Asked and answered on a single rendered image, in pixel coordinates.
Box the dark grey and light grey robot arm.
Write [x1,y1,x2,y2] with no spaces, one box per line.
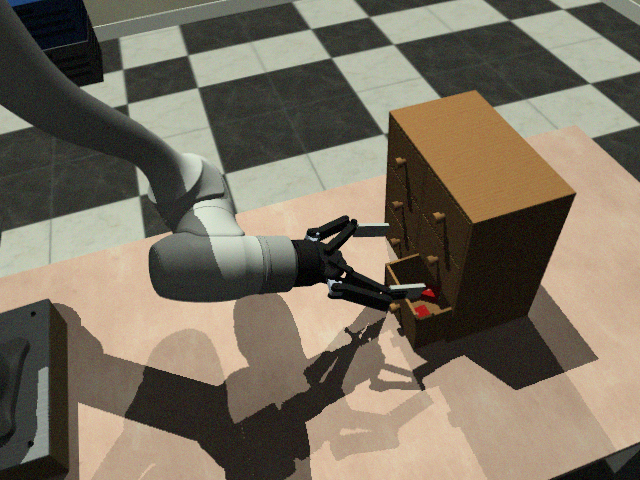
[0,0,298,441]

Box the brown wooden chest of drawers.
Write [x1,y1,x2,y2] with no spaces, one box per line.
[384,90,577,343]

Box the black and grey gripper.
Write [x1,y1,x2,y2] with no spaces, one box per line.
[291,215,426,312]

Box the small red block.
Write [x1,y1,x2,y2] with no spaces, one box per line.
[419,283,441,303]
[414,305,430,318]

